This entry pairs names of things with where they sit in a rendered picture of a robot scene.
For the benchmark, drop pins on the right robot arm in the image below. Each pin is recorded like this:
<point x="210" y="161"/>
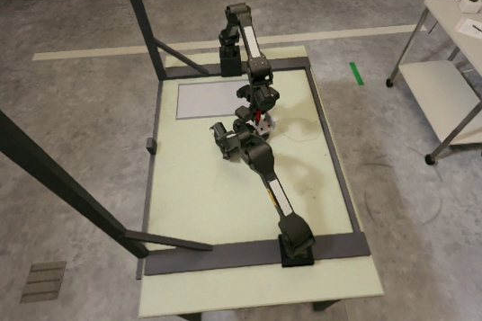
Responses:
<point x="260" y="159"/>

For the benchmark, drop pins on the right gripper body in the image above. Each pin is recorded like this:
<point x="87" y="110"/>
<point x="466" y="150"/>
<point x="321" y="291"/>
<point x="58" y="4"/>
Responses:
<point x="235" y="129"/>

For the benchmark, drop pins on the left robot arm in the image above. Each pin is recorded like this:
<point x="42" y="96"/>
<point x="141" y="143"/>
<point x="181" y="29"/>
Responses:
<point x="257" y="66"/>

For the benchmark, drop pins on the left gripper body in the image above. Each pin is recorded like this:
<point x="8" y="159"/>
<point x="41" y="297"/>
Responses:
<point x="246" y="114"/>

